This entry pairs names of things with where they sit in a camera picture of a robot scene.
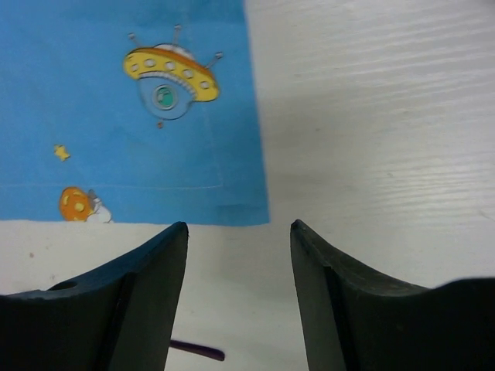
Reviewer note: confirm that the iridescent purple spoon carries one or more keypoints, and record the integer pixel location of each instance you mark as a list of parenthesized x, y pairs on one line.
[(197, 349)]

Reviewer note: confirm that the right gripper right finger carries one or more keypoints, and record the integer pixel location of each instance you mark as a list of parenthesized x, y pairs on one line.
[(357, 318)]

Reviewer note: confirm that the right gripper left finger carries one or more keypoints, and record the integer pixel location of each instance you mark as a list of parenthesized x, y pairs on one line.
[(118, 316)]

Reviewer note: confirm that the blue space-print cloth placemat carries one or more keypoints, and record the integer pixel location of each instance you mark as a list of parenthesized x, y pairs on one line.
[(129, 112)]

